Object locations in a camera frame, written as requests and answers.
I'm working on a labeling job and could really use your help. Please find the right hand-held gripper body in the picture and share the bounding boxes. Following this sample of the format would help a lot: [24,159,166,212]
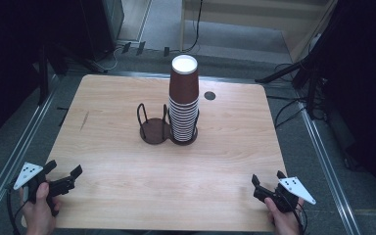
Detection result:
[254,176,317,213]

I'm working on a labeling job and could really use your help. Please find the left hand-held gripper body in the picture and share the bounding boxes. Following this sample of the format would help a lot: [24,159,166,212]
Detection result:
[5,162,76,217]

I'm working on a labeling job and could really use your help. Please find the black wire double cup holder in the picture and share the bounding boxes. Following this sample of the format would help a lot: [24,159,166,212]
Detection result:
[136,102,200,146]

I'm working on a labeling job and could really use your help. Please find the stack of brown paper cups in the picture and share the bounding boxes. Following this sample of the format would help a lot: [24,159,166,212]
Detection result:
[168,54,200,143]

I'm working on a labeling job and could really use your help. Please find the person's right hand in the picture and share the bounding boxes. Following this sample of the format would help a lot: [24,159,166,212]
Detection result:
[263,197,305,235]

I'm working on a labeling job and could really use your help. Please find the person's left hand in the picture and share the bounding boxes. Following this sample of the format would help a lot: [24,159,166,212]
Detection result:
[20,181,63,235]

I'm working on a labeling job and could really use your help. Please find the black metal stand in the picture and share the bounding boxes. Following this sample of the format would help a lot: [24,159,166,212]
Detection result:
[37,42,109,106]

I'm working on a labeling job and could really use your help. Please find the black tripod stand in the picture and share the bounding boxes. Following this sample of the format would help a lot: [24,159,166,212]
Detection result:
[254,48,327,120]

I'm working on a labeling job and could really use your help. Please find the dark cabinet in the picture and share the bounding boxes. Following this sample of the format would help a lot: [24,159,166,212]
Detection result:
[77,0,125,62]

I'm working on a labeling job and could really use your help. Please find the aluminium floor rail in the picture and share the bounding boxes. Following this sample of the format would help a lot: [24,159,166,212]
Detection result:
[298,104,361,235]
[0,76,60,223]

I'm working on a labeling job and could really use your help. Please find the right hand-held gripper cable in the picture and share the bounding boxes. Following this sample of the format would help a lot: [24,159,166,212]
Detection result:
[292,200,308,235]

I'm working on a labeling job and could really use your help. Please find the hand-held gripper cable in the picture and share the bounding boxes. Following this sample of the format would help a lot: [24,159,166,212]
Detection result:
[292,200,308,235]
[5,187,27,235]

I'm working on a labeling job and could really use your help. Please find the left hand-held gripper cable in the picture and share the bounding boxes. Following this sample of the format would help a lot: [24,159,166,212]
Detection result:
[5,187,27,235]

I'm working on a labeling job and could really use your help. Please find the black floor cables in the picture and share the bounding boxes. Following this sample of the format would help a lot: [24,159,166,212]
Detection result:
[266,94,307,129]

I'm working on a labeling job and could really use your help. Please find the white floor cable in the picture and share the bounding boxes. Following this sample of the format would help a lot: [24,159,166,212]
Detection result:
[100,45,125,71]

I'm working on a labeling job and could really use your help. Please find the black hanging cable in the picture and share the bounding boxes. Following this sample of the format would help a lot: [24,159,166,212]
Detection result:
[179,0,205,54]

